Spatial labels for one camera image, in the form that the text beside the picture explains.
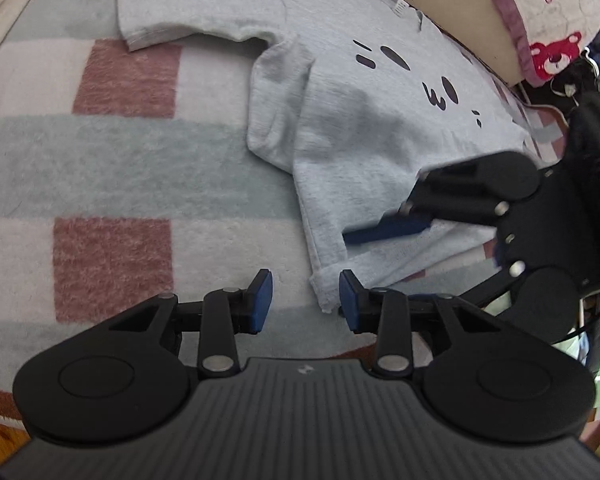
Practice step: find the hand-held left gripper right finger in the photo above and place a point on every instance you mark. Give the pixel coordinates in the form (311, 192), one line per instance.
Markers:
(350, 305)

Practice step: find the grey printed T-shirt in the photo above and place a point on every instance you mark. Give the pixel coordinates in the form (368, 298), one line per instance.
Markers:
(355, 125)

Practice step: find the checked pink grey blanket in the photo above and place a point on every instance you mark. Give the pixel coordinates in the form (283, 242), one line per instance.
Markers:
(105, 170)

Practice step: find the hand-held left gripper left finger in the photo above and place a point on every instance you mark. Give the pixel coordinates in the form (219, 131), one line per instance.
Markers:
(262, 302)

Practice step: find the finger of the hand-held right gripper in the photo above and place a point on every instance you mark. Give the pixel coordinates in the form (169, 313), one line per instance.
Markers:
(485, 295)
(455, 190)

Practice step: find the white printed quilt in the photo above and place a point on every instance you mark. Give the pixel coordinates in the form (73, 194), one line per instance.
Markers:
(545, 10)

